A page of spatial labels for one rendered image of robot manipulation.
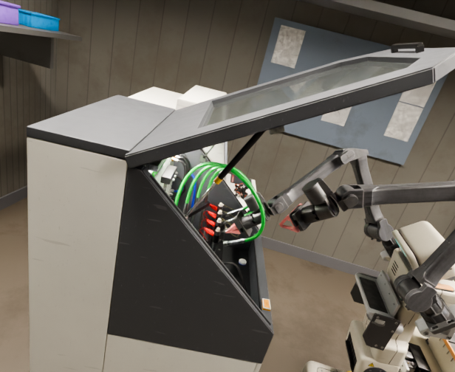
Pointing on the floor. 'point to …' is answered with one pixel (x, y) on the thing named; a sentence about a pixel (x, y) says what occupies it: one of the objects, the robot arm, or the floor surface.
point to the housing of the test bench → (80, 223)
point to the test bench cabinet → (165, 358)
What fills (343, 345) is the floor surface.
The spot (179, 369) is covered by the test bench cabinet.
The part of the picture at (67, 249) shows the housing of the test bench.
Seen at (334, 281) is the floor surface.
